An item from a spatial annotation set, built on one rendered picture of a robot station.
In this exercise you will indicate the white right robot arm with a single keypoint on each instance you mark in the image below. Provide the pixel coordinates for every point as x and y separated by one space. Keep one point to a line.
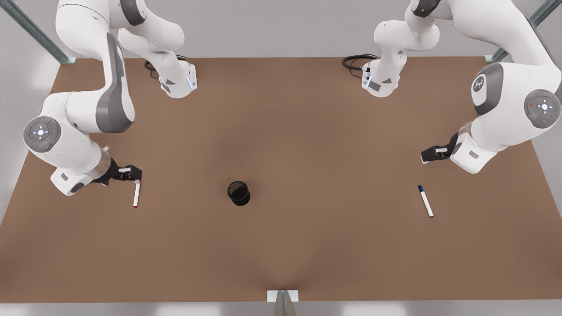
79 109

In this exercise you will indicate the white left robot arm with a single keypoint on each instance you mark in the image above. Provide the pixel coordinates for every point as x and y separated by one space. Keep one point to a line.
509 105

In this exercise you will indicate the white marker with red cap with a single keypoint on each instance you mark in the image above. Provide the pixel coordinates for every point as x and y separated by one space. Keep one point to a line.
136 193

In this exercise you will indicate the white marker with blue cap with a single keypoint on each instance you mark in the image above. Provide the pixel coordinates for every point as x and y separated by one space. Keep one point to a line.
425 201

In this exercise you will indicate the black mesh pen cup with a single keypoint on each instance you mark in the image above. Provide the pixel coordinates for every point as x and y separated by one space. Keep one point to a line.
239 192

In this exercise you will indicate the silver frame post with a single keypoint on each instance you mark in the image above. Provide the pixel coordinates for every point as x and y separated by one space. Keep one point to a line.
35 31
522 30
283 302

